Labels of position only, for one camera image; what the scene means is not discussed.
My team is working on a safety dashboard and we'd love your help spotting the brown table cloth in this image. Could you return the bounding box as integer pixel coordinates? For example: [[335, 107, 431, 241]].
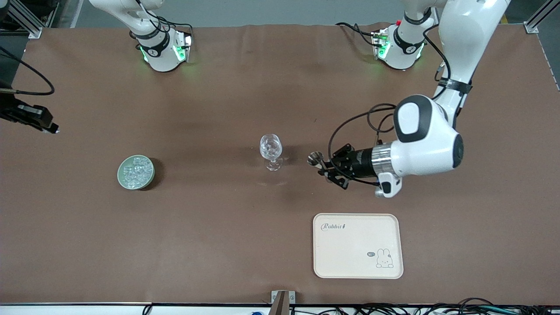
[[0, 23, 560, 305]]

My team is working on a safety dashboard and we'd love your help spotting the pile of clear ice cubes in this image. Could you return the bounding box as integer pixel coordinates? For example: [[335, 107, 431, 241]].
[[122, 157, 151, 188]]

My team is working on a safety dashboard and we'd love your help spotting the green round bowl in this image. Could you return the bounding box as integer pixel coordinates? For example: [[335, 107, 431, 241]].
[[117, 155, 156, 190]]

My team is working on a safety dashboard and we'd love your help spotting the black base cable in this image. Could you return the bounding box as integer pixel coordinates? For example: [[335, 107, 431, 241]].
[[336, 22, 378, 46], [131, 0, 194, 38]]

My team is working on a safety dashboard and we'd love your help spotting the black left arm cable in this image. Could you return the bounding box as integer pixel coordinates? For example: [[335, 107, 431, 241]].
[[328, 26, 451, 186]]

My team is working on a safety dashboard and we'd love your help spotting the black cable bundle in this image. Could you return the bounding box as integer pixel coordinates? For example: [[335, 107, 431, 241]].
[[289, 297, 560, 315]]

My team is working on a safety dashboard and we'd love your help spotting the cream rabbit print tray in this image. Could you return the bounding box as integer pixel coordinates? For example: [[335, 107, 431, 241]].
[[313, 213, 404, 280]]

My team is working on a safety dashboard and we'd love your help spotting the clear wine glass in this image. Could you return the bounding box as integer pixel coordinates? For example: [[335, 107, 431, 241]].
[[259, 134, 284, 172]]

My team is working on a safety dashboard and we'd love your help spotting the metal base connector panel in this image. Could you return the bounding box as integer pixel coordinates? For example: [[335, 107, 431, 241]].
[[372, 30, 391, 60], [175, 31, 194, 63]]

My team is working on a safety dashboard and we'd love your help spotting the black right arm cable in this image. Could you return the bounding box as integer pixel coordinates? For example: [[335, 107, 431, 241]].
[[0, 46, 55, 96]]

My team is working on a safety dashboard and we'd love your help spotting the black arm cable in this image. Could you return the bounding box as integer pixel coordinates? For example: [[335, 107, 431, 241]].
[[328, 26, 451, 186], [0, 46, 55, 96]]

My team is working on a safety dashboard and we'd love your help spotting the grey metal bracket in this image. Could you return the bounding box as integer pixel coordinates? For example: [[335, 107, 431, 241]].
[[271, 290, 296, 305]]

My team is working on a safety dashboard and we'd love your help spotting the brown camera post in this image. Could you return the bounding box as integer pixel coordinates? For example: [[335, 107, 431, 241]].
[[272, 292, 289, 315]]

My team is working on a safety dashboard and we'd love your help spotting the aluminium workcell frame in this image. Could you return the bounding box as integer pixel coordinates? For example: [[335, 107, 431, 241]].
[[524, 0, 560, 35], [0, 0, 44, 39]]

